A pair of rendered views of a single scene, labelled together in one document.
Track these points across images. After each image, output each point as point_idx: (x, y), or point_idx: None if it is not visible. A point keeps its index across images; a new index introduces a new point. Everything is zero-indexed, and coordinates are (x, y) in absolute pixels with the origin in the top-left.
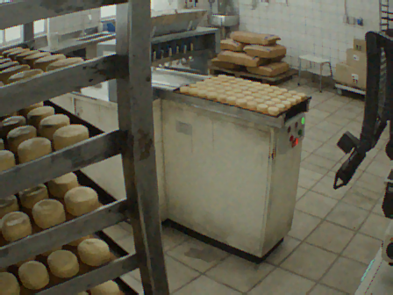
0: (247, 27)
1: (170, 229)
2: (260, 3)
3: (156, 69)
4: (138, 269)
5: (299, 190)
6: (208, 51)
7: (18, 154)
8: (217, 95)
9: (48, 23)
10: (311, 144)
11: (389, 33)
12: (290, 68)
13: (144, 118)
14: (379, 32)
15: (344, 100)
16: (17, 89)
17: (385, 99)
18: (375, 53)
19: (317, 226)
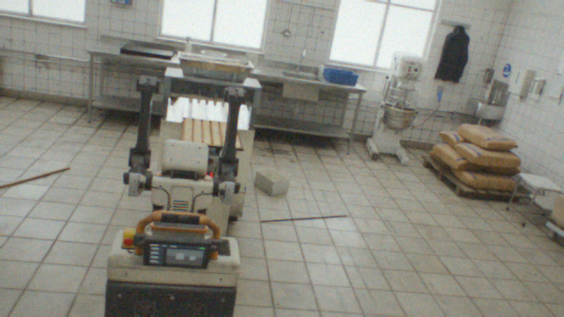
0: (508, 126)
1: None
2: (531, 93)
3: (224, 109)
4: (118, 226)
5: (296, 257)
6: (248, 105)
7: None
8: (187, 126)
9: (264, 41)
10: (386, 245)
11: (224, 91)
12: (529, 192)
13: None
14: (155, 77)
15: (544, 246)
16: None
17: (221, 150)
18: (137, 90)
19: (256, 279)
